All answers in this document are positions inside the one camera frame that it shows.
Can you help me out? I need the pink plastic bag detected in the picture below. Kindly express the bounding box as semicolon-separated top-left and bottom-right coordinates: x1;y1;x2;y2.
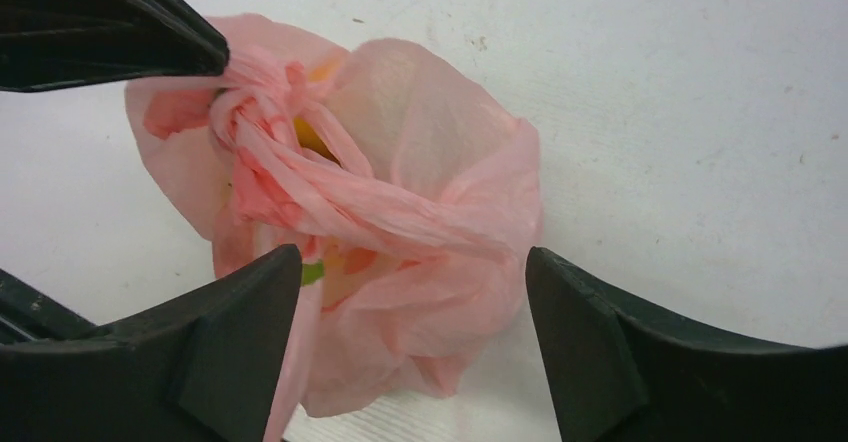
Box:
125;14;542;429

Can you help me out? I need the yellow fake mango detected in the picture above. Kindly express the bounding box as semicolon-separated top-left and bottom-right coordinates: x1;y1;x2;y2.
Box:
293;117;338;163

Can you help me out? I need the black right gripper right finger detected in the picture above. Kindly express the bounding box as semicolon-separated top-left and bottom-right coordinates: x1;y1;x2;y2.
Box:
526;247;847;442

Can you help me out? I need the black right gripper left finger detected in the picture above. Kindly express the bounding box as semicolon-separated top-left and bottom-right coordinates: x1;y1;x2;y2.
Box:
1;245;301;441

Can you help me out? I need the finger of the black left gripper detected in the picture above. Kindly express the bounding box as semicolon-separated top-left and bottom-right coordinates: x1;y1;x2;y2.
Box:
1;0;230;93

